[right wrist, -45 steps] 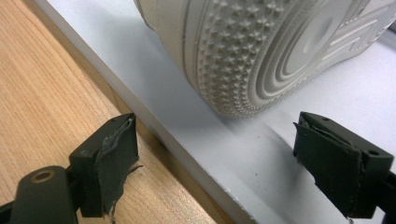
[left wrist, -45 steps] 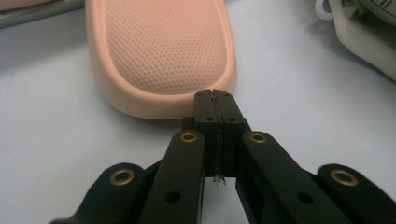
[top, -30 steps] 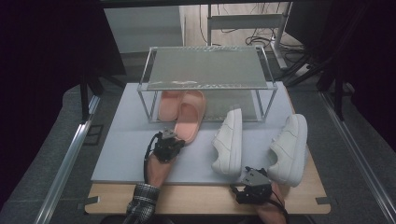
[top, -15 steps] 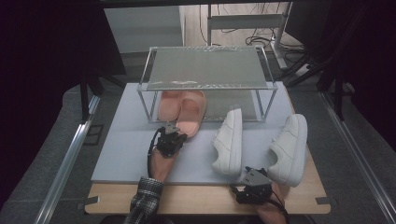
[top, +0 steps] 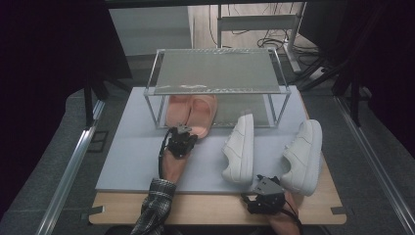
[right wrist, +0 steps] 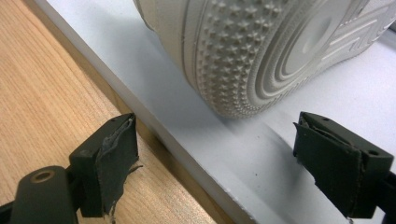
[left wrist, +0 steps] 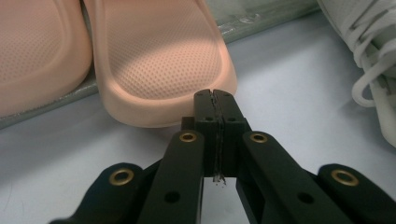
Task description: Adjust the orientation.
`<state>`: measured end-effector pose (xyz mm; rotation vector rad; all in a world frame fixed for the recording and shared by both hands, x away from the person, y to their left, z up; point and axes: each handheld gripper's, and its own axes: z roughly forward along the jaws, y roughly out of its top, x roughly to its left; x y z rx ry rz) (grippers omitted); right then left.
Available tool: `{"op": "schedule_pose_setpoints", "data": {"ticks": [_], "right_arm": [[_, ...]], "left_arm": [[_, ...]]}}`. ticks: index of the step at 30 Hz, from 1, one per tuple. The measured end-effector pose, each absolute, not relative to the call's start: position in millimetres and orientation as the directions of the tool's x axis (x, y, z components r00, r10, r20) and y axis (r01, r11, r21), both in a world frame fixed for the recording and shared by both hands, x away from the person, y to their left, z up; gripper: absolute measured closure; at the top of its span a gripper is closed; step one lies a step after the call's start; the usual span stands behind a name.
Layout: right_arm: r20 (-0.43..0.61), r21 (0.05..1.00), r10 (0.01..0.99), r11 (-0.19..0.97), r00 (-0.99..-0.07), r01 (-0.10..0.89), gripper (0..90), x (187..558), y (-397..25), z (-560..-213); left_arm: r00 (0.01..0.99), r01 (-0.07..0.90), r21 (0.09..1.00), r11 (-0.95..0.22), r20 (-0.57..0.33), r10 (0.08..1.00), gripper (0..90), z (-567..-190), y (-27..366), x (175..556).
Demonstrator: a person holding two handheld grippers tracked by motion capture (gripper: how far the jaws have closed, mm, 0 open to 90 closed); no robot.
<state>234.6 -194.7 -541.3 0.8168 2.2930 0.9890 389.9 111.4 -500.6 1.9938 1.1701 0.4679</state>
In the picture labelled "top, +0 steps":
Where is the pale grey board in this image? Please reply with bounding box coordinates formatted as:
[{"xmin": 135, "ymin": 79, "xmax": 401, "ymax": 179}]
[{"xmin": 95, "ymin": 85, "xmax": 324, "ymax": 195}]

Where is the grey panel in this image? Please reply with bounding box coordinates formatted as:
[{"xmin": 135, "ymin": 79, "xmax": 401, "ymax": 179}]
[{"xmin": 108, "ymin": 6, "xmax": 194, "ymax": 57}]

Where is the aluminium floor rail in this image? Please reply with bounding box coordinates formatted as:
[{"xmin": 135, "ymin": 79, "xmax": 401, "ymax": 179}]
[
  {"xmin": 35, "ymin": 99, "xmax": 107, "ymax": 235},
  {"xmin": 334, "ymin": 96, "xmax": 415, "ymax": 235}
]

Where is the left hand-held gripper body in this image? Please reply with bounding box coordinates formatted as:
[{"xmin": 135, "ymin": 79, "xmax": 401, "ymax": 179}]
[{"xmin": 165, "ymin": 125, "xmax": 199, "ymax": 160}]

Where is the black tripod stand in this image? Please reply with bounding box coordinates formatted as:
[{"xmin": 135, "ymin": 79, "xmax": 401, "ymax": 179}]
[{"xmin": 297, "ymin": 58, "xmax": 363, "ymax": 126}]

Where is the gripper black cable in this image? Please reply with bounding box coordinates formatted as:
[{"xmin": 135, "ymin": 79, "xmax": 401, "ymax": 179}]
[
  {"xmin": 280, "ymin": 207, "xmax": 305, "ymax": 235},
  {"xmin": 158, "ymin": 129, "xmax": 172, "ymax": 180}
]

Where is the pink slipper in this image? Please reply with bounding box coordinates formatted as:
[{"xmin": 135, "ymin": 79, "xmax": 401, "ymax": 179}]
[
  {"xmin": 185, "ymin": 94, "xmax": 218, "ymax": 140},
  {"xmin": 165, "ymin": 94, "xmax": 194, "ymax": 128}
]

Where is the white metal desk frame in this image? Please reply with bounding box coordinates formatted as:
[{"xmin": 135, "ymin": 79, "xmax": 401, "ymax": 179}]
[{"xmin": 216, "ymin": 3, "xmax": 307, "ymax": 74}]

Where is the dark curtain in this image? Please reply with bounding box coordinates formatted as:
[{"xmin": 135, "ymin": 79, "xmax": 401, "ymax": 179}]
[
  {"xmin": 339, "ymin": 0, "xmax": 415, "ymax": 158},
  {"xmin": 0, "ymin": 0, "xmax": 133, "ymax": 219}
]

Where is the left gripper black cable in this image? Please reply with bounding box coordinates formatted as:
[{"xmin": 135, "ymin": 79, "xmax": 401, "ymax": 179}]
[{"xmin": 158, "ymin": 129, "xmax": 172, "ymax": 180}]

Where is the white sneaker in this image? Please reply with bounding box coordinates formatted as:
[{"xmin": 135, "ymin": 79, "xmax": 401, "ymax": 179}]
[
  {"xmin": 221, "ymin": 112, "xmax": 255, "ymax": 186},
  {"xmin": 280, "ymin": 118, "xmax": 324, "ymax": 197}
]

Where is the metal two-tier shoe rack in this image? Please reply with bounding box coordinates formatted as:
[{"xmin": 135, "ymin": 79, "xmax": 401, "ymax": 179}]
[{"xmin": 143, "ymin": 47, "xmax": 292, "ymax": 129}]

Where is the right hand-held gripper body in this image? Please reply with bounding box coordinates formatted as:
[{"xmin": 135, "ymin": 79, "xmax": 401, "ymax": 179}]
[{"xmin": 253, "ymin": 174, "xmax": 287, "ymax": 215}]

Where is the person's right hand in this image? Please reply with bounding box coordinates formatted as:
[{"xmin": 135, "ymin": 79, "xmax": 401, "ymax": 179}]
[{"xmin": 268, "ymin": 192, "xmax": 302, "ymax": 235}]

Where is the bundle of floor cables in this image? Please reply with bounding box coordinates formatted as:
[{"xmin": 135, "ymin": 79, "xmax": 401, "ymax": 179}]
[{"xmin": 256, "ymin": 30, "xmax": 320, "ymax": 57}]

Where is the person's left hand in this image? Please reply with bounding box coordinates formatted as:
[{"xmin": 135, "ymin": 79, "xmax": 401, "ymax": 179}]
[{"xmin": 161, "ymin": 150, "xmax": 190, "ymax": 172}]

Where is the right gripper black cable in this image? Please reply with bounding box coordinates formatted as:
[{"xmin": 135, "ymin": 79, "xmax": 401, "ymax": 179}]
[{"xmin": 280, "ymin": 207, "xmax": 305, "ymax": 235}]

